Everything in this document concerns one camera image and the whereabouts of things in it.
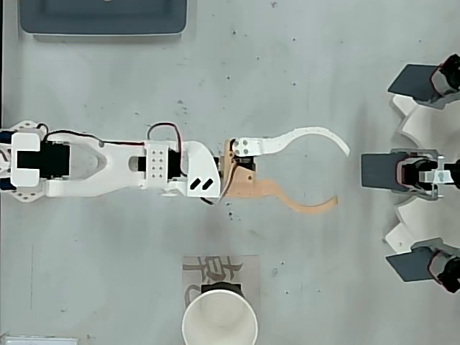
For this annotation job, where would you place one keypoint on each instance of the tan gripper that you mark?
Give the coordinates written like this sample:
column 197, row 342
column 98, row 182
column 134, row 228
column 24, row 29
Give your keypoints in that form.
column 243, row 182

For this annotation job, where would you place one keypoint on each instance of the black paper cup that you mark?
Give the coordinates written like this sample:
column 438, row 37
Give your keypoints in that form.
column 219, row 320

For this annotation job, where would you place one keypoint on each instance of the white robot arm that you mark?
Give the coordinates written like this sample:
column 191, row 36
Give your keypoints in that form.
column 108, row 169

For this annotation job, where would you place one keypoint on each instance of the printed paper mat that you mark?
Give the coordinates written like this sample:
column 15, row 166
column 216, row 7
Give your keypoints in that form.
column 248, row 273

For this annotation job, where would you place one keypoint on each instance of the grey flap servo unit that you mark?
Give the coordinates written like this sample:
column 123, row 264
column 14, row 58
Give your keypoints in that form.
column 413, row 81
column 409, row 267
column 377, row 170

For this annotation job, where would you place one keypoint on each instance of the white carousel dispenser base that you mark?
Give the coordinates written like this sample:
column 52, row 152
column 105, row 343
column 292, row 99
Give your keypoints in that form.
column 420, row 118

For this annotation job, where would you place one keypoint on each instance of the dark grey tray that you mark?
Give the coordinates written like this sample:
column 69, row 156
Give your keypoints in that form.
column 104, row 16

